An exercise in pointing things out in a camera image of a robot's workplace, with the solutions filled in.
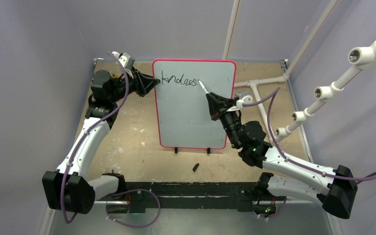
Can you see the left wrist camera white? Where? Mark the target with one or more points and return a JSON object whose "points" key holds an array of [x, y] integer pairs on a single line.
{"points": [[126, 60]]}

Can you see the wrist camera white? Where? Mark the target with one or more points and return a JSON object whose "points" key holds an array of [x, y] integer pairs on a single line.
{"points": [[126, 60], [244, 97]]}

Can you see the black marker cap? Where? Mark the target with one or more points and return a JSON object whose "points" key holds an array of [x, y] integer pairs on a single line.
{"points": [[195, 167]]}

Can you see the white PVC pipe frame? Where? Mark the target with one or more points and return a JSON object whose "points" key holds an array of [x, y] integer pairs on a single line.
{"points": [[360, 59]]}

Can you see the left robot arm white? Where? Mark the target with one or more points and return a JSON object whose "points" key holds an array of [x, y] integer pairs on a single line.
{"points": [[67, 187]]}

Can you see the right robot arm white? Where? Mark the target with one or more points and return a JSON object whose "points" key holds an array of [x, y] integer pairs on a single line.
{"points": [[335, 187]]}

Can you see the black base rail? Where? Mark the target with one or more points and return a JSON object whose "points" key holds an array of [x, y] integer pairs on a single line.
{"points": [[240, 196]]}

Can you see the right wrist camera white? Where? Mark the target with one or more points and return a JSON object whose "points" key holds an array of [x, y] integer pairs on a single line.
{"points": [[244, 97]]}

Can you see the white whiteboard marker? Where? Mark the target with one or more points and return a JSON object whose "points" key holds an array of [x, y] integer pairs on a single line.
{"points": [[203, 87]]}

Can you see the pink framed whiteboard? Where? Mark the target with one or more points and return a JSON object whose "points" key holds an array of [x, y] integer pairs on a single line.
{"points": [[181, 105]]}

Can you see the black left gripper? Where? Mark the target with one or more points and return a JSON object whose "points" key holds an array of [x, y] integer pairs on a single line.
{"points": [[143, 83]]}

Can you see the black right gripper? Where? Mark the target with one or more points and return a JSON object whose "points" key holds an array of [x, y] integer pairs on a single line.
{"points": [[218, 105]]}

